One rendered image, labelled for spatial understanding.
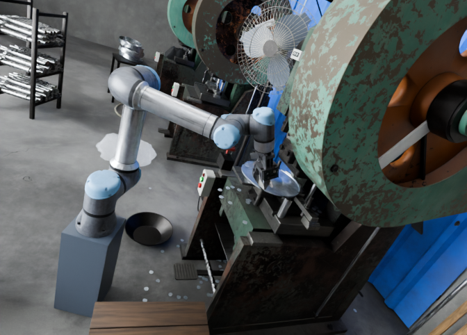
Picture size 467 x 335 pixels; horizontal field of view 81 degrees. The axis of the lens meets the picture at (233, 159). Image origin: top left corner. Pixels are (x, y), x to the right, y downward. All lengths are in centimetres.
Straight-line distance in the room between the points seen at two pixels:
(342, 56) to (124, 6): 708
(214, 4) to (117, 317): 203
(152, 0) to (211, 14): 528
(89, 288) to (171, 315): 41
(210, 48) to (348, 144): 179
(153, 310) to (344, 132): 90
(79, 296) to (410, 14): 148
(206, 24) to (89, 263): 179
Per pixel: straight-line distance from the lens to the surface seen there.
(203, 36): 234
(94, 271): 133
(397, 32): 70
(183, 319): 118
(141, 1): 756
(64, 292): 149
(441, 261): 222
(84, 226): 122
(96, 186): 112
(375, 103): 73
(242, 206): 127
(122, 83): 95
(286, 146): 125
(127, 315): 116
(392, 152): 89
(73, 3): 768
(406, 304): 238
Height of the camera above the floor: 132
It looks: 24 degrees down
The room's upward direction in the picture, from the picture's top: 21 degrees clockwise
